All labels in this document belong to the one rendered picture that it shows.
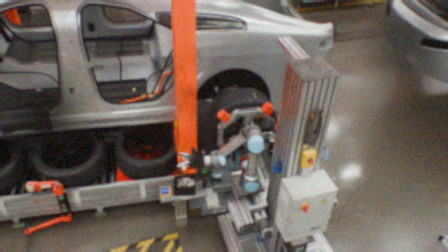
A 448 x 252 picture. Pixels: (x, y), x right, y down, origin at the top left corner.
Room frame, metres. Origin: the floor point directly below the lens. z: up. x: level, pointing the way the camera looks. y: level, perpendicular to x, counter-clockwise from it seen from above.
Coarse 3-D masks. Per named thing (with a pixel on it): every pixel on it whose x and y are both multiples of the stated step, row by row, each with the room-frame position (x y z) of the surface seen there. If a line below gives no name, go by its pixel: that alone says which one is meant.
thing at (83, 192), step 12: (144, 180) 2.77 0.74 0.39; (156, 180) 2.78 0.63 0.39; (168, 180) 2.79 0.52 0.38; (36, 192) 2.57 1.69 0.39; (48, 192) 2.57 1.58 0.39; (72, 192) 2.60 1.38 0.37; (84, 192) 2.62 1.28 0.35; (96, 192) 2.64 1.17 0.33; (108, 192) 2.67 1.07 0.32; (120, 192) 2.69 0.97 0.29; (144, 192) 2.73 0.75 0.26; (0, 204) 2.45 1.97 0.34; (12, 204) 2.48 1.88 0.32; (24, 204) 2.50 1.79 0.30; (36, 204) 2.52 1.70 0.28
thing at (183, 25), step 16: (176, 0) 2.75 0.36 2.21; (192, 0) 2.77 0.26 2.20; (176, 16) 2.74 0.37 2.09; (192, 16) 2.77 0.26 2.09; (176, 32) 2.74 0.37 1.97; (192, 32) 2.77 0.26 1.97; (176, 48) 2.74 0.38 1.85; (192, 48) 2.77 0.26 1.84; (176, 64) 2.74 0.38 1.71; (192, 64) 2.77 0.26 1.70; (176, 80) 2.74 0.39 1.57; (192, 80) 2.77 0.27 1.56; (176, 96) 2.78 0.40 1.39; (192, 96) 2.77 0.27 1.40; (176, 112) 2.85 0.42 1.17; (192, 112) 2.77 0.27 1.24; (192, 128) 2.77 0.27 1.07; (192, 144) 2.77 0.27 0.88
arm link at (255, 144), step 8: (256, 128) 2.32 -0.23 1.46; (248, 136) 2.26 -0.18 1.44; (256, 136) 2.23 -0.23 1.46; (248, 144) 2.20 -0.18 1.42; (256, 144) 2.19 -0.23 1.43; (248, 152) 2.23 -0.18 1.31; (256, 152) 2.18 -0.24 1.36; (248, 160) 2.23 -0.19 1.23; (256, 160) 2.22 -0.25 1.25; (248, 168) 2.22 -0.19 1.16; (256, 168) 2.22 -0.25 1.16; (248, 176) 2.22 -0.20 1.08; (256, 176) 2.23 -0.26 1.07; (248, 184) 2.18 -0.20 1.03; (256, 184) 2.19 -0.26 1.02
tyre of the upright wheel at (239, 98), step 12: (228, 96) 3.16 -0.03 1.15; (240, 96) 3.13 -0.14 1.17; (252, 96) 3.14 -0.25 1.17; (264, 96) 3.24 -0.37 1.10; (216, 108) 3.09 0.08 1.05; (228, 108) 3.01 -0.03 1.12; (240, 108) 3.03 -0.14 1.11; (216, 120) 2.99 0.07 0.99; (276, 120) 3.12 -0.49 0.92; (216, 132) 2.99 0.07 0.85; (216, 144) 2.99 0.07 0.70
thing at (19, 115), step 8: (0, 112) 2.95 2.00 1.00; (8, 112) 2.96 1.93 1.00; (16, 112) 2.97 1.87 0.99; (24, 112) 2.98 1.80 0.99; (32, 112) 2.99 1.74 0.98; (40, 112) 3.01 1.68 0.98; (48, 112) 3.02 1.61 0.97; (0, 120) 2.92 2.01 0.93; (8, 120) 2.93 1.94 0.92; (16, 120) 2.94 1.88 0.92; (24, 120) 2.95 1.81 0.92; (32, 120) 2.96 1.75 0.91; (40, 120) 2.98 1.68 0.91; (48, 120) 2.99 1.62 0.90; (0, 128) 2.89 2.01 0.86; (8, 128) 2.91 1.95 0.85; (16, 128) 2.93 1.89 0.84; (24, 128) 2.94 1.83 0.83; (32, 128) 2.95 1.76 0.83; (40, 128) 2.97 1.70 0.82; (48, 128) 2.99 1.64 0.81
